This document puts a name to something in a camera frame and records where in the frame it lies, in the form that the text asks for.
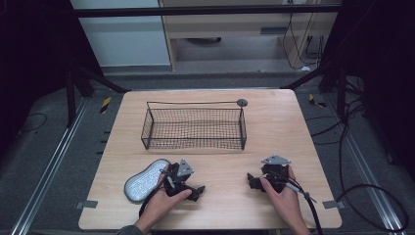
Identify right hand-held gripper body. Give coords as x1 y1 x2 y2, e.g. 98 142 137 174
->
259 154 292 194

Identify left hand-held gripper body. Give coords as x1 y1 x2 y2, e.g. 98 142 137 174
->
160 158 197 198

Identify grey oval scrubbing pad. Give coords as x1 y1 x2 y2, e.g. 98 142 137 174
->
123 158 171 204

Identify black wire mesh basket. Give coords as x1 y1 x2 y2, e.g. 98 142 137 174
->
140 98 249 151

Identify person's right hand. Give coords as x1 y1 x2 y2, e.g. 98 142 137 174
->
259 165 307 232

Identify person's left hand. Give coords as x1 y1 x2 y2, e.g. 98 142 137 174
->
133 164 194 234

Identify yellow black striped tape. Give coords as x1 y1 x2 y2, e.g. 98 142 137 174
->
99 96 113 115
308 93 327 109

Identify black metal stand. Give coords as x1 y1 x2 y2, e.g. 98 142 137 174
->
64 58 131 129
281 48 363 118

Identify white cabinet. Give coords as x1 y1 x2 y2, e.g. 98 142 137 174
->
69 0 172 68

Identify black horizontal crossbar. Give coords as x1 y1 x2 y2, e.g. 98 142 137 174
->
72 4 344 19

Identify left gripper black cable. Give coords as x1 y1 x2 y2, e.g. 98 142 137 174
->
138 169 175 218

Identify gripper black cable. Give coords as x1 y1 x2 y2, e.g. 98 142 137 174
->
138 169 175 218
267 170 324 235

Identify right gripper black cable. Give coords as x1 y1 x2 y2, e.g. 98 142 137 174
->
267 170 324 235

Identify grey table bracket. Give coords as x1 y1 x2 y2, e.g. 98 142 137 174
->
322 200 346 211
75 200 99 210

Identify aluminium floor rail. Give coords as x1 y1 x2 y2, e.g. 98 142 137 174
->
9 97 91 235
322 94 405 235

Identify black looped floor cable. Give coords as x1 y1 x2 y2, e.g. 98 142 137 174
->
336 183 410 233

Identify black hanging cables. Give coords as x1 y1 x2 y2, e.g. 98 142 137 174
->
281 13 327 71

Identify thin black floor cable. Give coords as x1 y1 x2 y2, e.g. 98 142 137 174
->
18 113 49 134

